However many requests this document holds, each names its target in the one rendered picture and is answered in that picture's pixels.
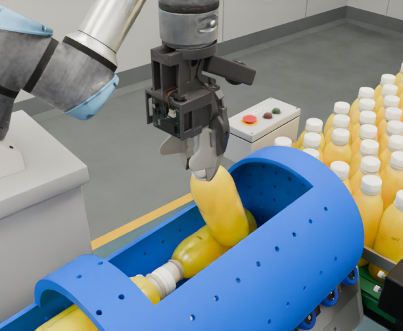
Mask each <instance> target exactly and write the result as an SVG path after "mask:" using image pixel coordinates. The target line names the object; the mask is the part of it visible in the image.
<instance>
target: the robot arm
mask: <svg viewBox="0 0 403 331"><path fill-rule="evenodd" d="M145 2H146V0H95V1H94V3H93V4H92V6H91V8H90V10H89V12H88V13H87V15H86V17H85V18H84V20H83V22H82V24H81V26H80V27H79V29H78V31H77V32H74V33H70V34H66V35H65V37H64V39H63V40H62V42H59V41H57V40H56V39H54V38H52V36H53V29H52V28H50V27H48V26H46V25H44V24H41V23H39V22H37V21H35V20H33V19H31V18H28V17H27V16H24V15H22V14H20V13H17V12H15V11H12V10H10V9H8V8H6V7H3V6H1V5H0V141H2V140H3V139H4V138H5V136H6V134H7V132H8V130H9V125H10V122H11V115H12V108H13V104H14V101H15V99H16V97H17V95H18V94H19V92H20V90H21V89H22V90H24V91H25V92H27V93H29V94H31V95H33V96H35V97H37V98H39V99H40V100H42V101H44V102H46V103H47V104H50V105H51V106H54V107H55V108H57V109H59V110H61V111H62V112H63V113H64V114H68V115H70V116H72V117H75V118H77V119H79V120H88V119H90V118H92V117H93V116H94V115H95V114H96V113H97V112H98V111H99V110H100V109H101V108H102V107H103V106H104V105H105V103H106V102H107V100H108V99H109V98H110V96H111V95H112V94H113V92H114V90H115V88H116V86H117V85H118V82H119V78H118V77H117V75H116V74H114V73H115V71H116V69H117V67H118V63H117V59H116V53H117V52H118V50H119V48H120V46H121V44H122V43H123V41H124V40H125V38H126V36H127V34H128V32H129V30H130V29H131V27H132V25H133V23H134V22H135V20H136V18H137V16H138V15H139V13H140V11H141V9H142V8H143V5H144V4H145ZM219 6H220V0H158V21H159V34H160V38H161V40H162V45H161V46H159V47H155V48H152V49H151V70H152V81H153V86H152V87H149V88H146V89H145V106H146V117H147V124H150V123H152V122H153V126H155V127H156V128H158V129H160V130H162V131H164V132H166V133H168V134H170V136H169V137H168V138H167V139H166V140H165V141H164V142H163V143H162V144H161V145H160V153H161V154H162V155H163V156H164V155H169V154H176V153H179V155H180V158H181V161H182V164H183V166H184V168H185V169H186V170H188V169H189V168H190V170H191V171H200V170H204V169H205V171H206V181H208V182H209V181H211V180H212V179H213V178H214V176H215V174H216V173H217V171H218V168H219V166H220V164H221V162H222V158H223V155H224V152H225V151H226V148H227V142H228V139H229V132H230V127H229V119H228V116H227V107H226V106H224V95H223V93H222V92H221V90H220V85H217V84H216V79H214V78H212V77H208V76H206V75H204V74H202V71H204V72H208V73H210V74H214V75H217V76H220V77H224V78H225V80H226V81H227V82H228V83H230V84H232V85H240V84H242V83H243V84H246V85H252V84H253V81H254V78H255V75H256V70H255V69H253V68H249V67H248V66H247V65H246V64H245V63H244V62H243V61H241V60H228V59H226V58H223V57H220V56H218V55H215V53H216V52H217V43H218V40H217V38H218V31H219ZM149 98H152V108H153V114H151V115H150V114H149ZM207 125H208V128H206V126H207ZM197 135H199V136H198V144H199V146H198V149H197V151H196V152H195V154H194V152H193V148H194V145H195V141H194V137H195V136H197ZM191 157H192V158H191ZM190 158H191V159H190ZM189 160H190V161H189Z"/></svg>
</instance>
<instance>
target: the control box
mask: <svg viewBox="0 0 403 331"><path fill-rule="evenodd" d="M266 106H267V107H266ZM273 108H279V109H280V110H281V112H280V113H279V114H274V113H273V112H272V109H273ZM262 109H263V110H262ZM256 111H257V112H256ZM266 112H270V113H272V118H265V117H264V113H266ZM246 115H253V116H256V117H257V121H256V122H253V123H247V122H245V121H243V116H246ZM299 115H300V109H299V108H297V107H295V106H292V105H290V104H287V103H284V102H281V101H280V100H276V99H273V98H271V97H270V98H268V99H266V100H264V101H262V102H261V103H259V104H257V105H255V106H253V107H251V108H249V109H247V110H245V111H243V112H241V113H239V114H237V115H235V116H233V117H231V118H229V127H230V132H229V139H228V142H227V148H226V151H225V152H224V155H223V157H225V158H227V159H229V160H231V161H233V162H235V163H237V162H238V161H240V160H242V159H243V158H245V157H247V156H248V155H250V154H252V153H253V152H255V151H257V150H259V149H261V148H265V147H267V146H274V142H275V139H276V138H278V137H287V138H289V139H290V140H291V141H292V144H293V143H294V142H295V141H296V138H297V133H298V123H299Z"/></svg>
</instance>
